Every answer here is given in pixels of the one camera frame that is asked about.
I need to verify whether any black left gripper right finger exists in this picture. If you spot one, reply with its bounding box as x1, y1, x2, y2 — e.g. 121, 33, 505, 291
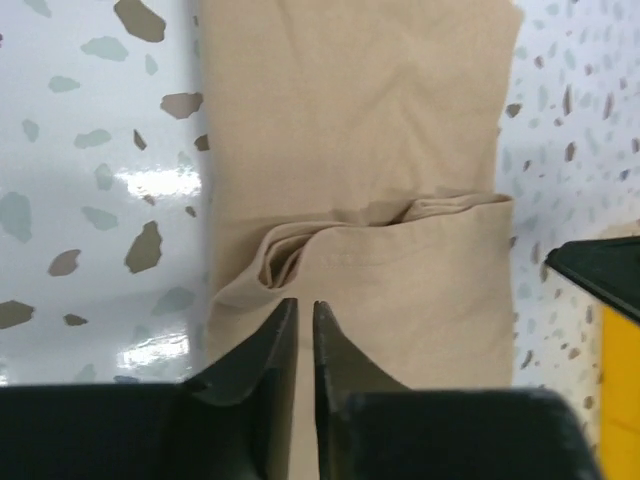
313, 302, 603, 480

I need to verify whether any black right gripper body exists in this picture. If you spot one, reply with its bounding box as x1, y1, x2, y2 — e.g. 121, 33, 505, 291
545, 236, 640, 320

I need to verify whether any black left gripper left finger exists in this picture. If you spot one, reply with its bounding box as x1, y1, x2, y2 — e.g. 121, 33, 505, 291
1, 299, 298, 479

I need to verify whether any beige t-shirt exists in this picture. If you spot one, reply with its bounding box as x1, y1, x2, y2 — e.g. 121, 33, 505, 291
199, 1, 522, 479

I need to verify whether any yellow plastic tray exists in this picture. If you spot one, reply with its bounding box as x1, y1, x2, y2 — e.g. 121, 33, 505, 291
599, 307, 639, 480

